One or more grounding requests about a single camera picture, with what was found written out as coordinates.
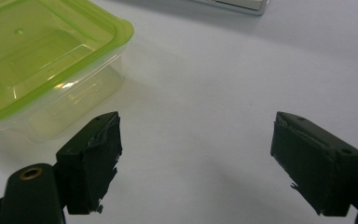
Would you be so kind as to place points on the clear plastic container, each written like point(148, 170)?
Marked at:
point(74, 99)

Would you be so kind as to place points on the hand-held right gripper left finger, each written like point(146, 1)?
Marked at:
point(88, 168)

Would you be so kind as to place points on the silver metal object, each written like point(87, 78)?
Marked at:
point(239, 4)

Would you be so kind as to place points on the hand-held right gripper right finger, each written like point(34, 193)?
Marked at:
point(313, 168)

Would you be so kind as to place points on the clear container with green lid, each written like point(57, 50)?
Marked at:
point(40, 53)

